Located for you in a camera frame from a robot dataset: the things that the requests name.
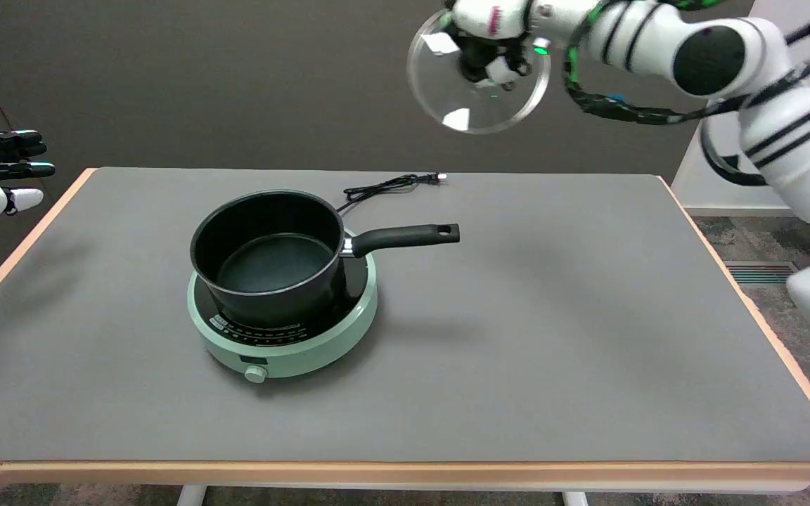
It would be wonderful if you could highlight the glass pot lid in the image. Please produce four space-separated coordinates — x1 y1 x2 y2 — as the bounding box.
406 11 552 135

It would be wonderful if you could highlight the black power cord with plug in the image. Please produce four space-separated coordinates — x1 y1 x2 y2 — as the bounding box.
335 173 447 214

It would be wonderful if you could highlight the green induction cooker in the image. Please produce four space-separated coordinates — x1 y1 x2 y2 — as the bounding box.
187 228 379 384

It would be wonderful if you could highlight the black saucepan with handle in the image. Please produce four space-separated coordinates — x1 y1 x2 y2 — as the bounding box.
190 190 461 329

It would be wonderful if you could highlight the grey table mat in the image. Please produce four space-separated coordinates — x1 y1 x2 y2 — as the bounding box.
0 167 810 463

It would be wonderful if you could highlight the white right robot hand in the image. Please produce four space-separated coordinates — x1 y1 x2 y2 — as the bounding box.
442 0 553 92

